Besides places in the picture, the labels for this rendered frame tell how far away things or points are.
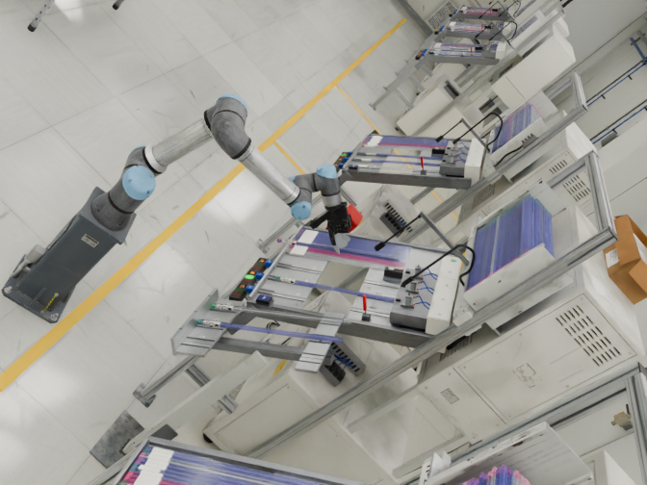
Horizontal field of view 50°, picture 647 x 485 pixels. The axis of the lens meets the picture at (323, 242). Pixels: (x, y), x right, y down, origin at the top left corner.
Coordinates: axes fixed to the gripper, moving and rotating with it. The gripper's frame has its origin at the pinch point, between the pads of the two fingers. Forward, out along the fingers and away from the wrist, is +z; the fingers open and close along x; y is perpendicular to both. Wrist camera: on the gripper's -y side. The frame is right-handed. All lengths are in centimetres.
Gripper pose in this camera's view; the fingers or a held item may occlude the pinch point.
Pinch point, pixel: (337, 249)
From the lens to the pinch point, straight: 275.0
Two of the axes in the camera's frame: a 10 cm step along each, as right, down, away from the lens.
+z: 1.9, 9.0, 3.9
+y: 9.4, -0.6, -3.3
